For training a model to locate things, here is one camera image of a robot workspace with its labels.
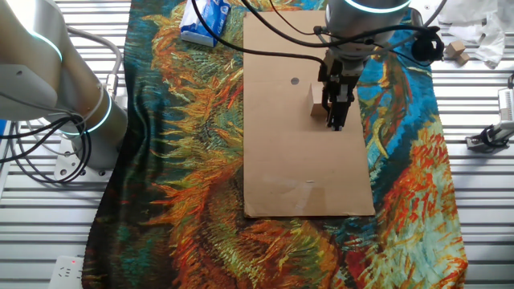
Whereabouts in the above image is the white power strip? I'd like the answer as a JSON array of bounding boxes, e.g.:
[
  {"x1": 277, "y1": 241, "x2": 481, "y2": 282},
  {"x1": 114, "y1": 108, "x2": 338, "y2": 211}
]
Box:
[{"x1": 47, "y1": 255, "x2": 85, "y2": 289}]

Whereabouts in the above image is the brown cardboard sheet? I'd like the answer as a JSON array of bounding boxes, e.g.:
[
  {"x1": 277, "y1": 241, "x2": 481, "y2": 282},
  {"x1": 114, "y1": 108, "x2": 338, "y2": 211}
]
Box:
[{"x1": 243, "y1": 10, "x2": 377, "y2": 219}]

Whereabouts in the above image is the sunflower painting print cloth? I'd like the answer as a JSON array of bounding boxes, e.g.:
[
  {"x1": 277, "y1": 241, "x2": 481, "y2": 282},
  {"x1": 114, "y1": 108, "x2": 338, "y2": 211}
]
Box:
[{"x1": 81, "y1": 0, "x2": 469, "y2": 289}]

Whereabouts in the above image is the blue tissue pack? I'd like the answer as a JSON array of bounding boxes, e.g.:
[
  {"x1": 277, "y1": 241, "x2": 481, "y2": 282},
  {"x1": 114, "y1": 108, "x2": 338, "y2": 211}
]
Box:
[{"x1": 179, "y1": 0, "x2": 232, "y2": 48}]

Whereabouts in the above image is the small wooden block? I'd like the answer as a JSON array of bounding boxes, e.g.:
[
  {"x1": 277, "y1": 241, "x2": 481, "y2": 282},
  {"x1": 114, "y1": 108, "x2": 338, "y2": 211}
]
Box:
[{"x1": 445, "y1": 39, "x2": 467, "y2": 59}]

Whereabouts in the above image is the black cable with coil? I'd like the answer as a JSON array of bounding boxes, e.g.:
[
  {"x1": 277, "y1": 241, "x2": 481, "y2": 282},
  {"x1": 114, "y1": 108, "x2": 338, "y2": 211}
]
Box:
[{"x1": 239, "y1": 0, "x2": 446, "y2": 67}]

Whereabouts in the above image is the crumpled white plastic sheet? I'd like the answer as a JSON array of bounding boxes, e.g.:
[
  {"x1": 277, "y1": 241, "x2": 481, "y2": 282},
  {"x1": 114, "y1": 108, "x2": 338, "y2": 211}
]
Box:
[{"x1": 437, "y1": 0, "x2": 514, "y2": 69}]

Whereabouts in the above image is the thick grey cable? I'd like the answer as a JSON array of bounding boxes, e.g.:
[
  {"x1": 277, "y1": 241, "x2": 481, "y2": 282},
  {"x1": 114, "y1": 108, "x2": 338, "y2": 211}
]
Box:
[{"x1": 63, "y1": 24, "x2": 124, "y2": 101}]

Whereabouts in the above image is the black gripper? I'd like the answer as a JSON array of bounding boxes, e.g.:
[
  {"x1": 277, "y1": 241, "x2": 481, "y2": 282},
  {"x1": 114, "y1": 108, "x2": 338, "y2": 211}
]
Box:
[{"x1": 318, "y1": 51, "x2": 365, "y2": 132}]

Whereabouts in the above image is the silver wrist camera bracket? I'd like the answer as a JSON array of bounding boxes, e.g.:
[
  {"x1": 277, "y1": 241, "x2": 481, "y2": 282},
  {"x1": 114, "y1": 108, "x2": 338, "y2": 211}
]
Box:
[{"x1": 409, "y1": 6, "x2": 425, "y2": 29}]

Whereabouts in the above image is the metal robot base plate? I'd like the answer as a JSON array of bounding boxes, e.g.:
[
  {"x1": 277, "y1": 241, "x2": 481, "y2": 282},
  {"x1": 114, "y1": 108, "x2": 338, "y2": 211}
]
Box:
[{"x1": 54, "y1": 136, "x2": 117, "y2": 181}]

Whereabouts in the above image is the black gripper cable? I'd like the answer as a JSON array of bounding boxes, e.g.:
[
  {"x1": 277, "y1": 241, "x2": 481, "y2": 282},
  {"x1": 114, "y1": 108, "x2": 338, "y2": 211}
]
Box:
[{"x1": 190, "y1": 0, "x2": 328, "y2": 69}]

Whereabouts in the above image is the black cable bundle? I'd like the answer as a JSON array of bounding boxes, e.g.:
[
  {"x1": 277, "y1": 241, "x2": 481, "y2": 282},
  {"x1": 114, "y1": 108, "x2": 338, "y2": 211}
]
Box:
[{"x1": 0, "y1": 114, "x2": 93, "y2": 185}]

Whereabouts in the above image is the wooden cube block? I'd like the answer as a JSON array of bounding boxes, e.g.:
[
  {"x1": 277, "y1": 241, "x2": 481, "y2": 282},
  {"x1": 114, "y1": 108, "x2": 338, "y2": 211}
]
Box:
[{"x1": 308, "y1": 82, "x2": 331, "y2": 118}]

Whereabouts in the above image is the black camera bracket cable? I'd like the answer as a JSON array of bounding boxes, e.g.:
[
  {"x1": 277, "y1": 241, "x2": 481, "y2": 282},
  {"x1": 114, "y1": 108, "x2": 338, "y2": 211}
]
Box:
[{"x1": 479, "y1": 124, "x2": 501, "y2": 148}]

